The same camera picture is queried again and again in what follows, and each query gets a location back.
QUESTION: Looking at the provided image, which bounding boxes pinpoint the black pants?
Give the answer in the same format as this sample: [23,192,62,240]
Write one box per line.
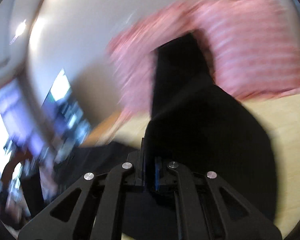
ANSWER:
[52,32,277,240]

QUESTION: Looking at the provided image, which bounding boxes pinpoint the upper pink polka dot pillow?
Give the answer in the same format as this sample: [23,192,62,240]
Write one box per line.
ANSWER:
[107,0,300,116]

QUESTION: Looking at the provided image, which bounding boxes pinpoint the cream patterned bedspread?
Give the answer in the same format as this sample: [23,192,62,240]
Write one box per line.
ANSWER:
[82,94,300,239]

